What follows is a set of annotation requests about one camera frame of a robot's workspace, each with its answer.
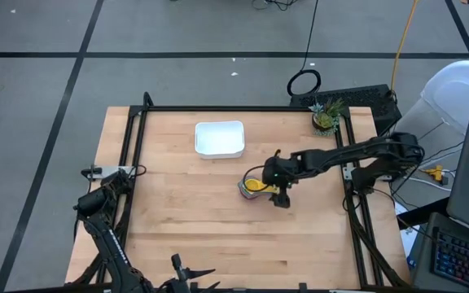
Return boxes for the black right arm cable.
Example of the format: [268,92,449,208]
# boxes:
[241,164,268,194]

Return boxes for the black tangled floor cables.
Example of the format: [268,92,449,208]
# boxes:
[251,0,301,12]

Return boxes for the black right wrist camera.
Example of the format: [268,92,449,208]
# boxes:
[272,190,292,210]

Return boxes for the yellow measuring cup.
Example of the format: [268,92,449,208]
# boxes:
[243,177,281,196]

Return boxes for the white plastic chair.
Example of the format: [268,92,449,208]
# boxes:
[392,59,469,174]

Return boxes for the dark grey desk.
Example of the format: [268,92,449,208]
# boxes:
[397,197,469,293]

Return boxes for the grey metal mounting plate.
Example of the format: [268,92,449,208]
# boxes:
[341,165,362,181]
[81,164,138,181]

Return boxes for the black coiled cable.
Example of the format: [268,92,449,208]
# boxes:
[286,0,322,98]

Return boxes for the white plastic basket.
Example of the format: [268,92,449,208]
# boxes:
[194,120,246,160]

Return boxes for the indigo measuring cup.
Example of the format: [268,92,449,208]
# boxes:
[237,181,262,201]

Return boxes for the white cable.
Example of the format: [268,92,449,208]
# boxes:
[401,174,452,193]

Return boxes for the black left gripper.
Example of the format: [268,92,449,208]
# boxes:
[152,267,221,293]

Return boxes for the backlit black keyboard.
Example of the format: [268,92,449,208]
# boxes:
[431,226,469,293]

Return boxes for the black perforated computer case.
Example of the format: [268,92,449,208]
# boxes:
[289,83,404,138]

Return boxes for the yellow hanging cable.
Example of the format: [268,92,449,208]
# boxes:
[389,0,419,96]

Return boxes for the black aluminium table frame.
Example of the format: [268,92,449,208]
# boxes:
[65,91,413,293]

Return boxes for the potted succulent plant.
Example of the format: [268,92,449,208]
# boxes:
[308,97,346,138]

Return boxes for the yellow power plug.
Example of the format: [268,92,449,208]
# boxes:
[419,164,445,183]

